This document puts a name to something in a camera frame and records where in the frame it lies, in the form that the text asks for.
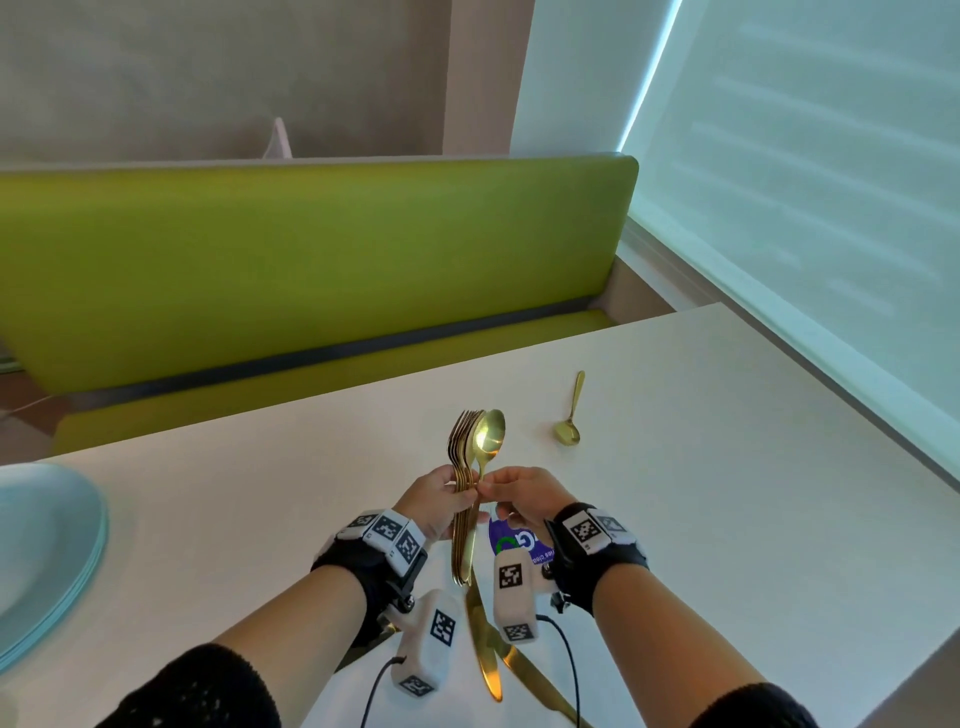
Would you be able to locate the person's right hand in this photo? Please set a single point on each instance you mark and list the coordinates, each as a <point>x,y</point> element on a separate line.
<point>529,499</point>

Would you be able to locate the person's left hand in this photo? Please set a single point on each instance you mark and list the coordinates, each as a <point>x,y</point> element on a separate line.
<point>431,506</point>

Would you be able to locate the gold knife setting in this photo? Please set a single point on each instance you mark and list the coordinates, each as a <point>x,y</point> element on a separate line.
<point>484,645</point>
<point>532,675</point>

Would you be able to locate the person's right forearm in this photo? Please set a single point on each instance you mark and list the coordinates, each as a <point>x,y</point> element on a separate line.
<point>660,630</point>

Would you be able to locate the blue round sticker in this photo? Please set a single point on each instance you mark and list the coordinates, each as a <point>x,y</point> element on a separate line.
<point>517,546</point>

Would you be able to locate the green bench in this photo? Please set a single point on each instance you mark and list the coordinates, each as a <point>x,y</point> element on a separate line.
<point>300,270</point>

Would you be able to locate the black knitted sleeve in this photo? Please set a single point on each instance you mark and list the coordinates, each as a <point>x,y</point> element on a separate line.
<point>750,709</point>
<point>195,694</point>

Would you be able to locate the white sign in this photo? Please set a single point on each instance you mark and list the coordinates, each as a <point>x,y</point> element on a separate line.
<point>279,140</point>

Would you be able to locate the white roller blind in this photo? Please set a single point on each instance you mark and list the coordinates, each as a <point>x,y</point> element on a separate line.
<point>825,187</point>

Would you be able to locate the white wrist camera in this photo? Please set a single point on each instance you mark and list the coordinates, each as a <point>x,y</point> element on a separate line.
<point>516,600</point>
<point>424,645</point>

